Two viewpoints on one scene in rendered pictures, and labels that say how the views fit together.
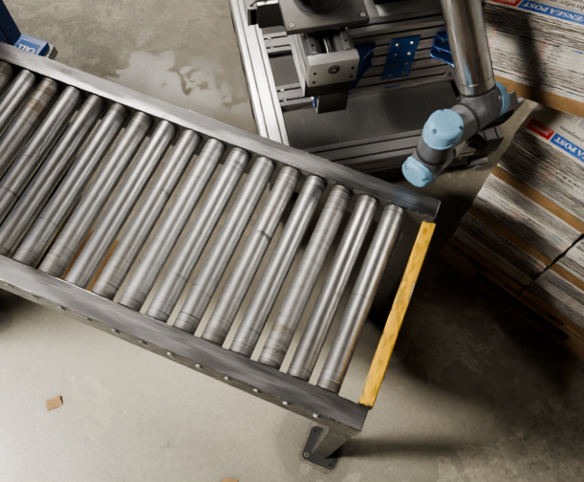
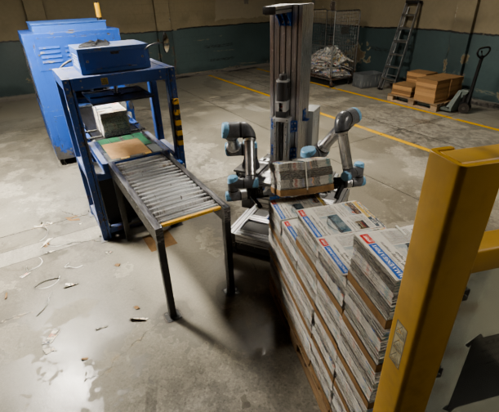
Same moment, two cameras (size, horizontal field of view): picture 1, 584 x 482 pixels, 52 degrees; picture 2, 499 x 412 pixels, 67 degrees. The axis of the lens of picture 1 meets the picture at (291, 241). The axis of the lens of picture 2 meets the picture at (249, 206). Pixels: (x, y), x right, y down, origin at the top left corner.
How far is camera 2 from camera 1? 2.20 m
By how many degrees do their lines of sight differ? 44
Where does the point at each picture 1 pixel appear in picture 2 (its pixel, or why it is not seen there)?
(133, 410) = (133, 277)
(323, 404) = (153, 222)
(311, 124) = (253, 226)
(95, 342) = (142, 257)
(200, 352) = (141, 206)
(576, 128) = (284, 205)
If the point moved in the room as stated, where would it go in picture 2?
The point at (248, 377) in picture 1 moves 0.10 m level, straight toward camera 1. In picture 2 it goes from (145, 212) to (136, 220)
